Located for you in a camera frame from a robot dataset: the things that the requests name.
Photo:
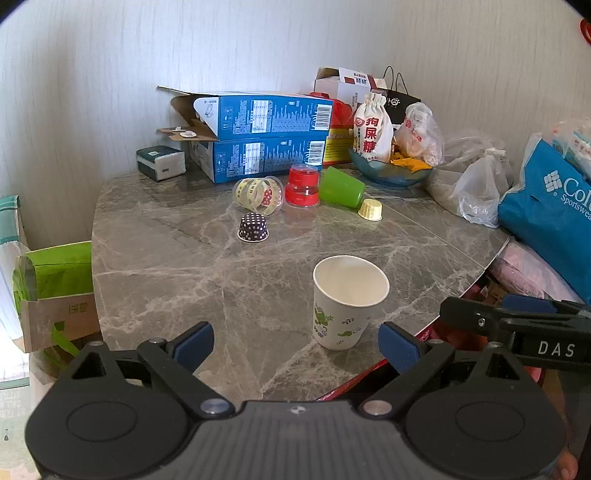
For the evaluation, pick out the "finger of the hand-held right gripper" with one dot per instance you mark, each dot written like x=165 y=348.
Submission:
x=466 y=314
x=531 y=302

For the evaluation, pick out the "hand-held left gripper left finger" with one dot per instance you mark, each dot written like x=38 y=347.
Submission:
x=194 y=347

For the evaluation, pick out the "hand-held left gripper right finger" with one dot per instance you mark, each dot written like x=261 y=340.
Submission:
x=400 y=347

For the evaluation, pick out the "white paper cup green print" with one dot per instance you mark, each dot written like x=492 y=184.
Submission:
x=344 y=318

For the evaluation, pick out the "dark polka dot cupcake cup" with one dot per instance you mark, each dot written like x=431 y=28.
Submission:
x=253 y=228

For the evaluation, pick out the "yellow cupcake cup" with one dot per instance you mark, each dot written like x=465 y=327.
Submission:
x=371 y=211

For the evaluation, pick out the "clear cup yellow pattern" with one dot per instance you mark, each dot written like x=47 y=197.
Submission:
x=256 y=194

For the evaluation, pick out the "green plastic cup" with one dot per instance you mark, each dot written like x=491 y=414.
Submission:
x=341 y=187

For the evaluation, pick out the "red clear plastic cup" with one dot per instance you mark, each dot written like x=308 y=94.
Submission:
x=302 y=196
x=304 y=175

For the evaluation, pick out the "pink cloth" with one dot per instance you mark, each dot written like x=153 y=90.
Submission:
x=531 y=267

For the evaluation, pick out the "blue shopping bag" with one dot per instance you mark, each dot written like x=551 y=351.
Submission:
x=540 y=221

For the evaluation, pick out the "white knotted plastic bag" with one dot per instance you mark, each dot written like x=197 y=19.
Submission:
x=480 y=191

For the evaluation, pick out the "brown cardboard box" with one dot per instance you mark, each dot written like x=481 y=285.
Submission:
x=60 y=318

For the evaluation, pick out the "yellow wrapper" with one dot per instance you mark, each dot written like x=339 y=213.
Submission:
x=407 y=164

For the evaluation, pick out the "blue glass bowl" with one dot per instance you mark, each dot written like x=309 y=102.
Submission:
x=385 y=173

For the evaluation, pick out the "clear plastic bag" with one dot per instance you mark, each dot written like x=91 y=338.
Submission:
x=455 y=147

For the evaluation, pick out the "plastic wrapped packets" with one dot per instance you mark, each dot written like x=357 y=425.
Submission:
x=575 y=138

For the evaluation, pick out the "clear bag of snacks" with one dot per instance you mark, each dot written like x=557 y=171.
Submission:
x=420 y=136

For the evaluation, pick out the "green white tissue pack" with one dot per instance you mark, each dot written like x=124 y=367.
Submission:
x=160 y=161

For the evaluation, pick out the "red yellow box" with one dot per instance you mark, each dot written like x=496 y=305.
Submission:
x=338 y=145

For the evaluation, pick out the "teal patterned bag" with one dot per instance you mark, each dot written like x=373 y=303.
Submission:
x=9 y=221

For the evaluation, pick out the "black paper bag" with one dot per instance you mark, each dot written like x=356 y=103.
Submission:
x=399 y=99

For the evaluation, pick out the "upper blue cardboard box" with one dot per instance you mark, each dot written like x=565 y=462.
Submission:
x=268 y=115

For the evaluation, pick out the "white red carton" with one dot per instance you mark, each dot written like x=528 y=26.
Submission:
x=341 y=85

